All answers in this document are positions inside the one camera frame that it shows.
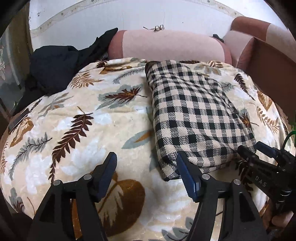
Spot black beige checkered garment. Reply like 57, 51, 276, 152
145, 60, 256, 181

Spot black clothing pile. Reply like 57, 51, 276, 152
13, 28, 118, 115

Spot person's right hand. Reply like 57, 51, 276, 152
271, 211, 294, 228

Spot brown wooden headboard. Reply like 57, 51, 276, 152
246, 41, 295, 123

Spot small black object on pillow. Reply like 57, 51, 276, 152
212, 34, 224, 43

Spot leaf patterned cream blanket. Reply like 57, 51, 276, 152
0, 57, 296, 241

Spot pink bolster pillow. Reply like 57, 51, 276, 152
108, 30, 232, 64

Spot eyeglasses on pillow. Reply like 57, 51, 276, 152
143, 25, 165, 32

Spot black cable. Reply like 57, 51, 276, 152
280, 129, 296, 151

